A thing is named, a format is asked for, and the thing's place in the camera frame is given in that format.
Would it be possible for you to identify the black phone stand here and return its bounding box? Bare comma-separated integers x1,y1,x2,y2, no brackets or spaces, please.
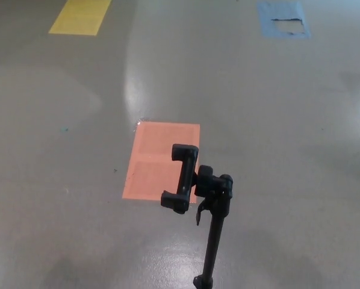
160,143,234,289

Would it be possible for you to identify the orange floor tape patch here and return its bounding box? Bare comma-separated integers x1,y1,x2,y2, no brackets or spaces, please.
122,120,201,204

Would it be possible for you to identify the blue torn floor tape patch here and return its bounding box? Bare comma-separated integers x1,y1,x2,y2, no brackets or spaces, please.
256,1,312,39

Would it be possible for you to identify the yellow floor tape patch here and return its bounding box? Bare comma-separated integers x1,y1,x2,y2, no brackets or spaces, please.
48,0,113,36

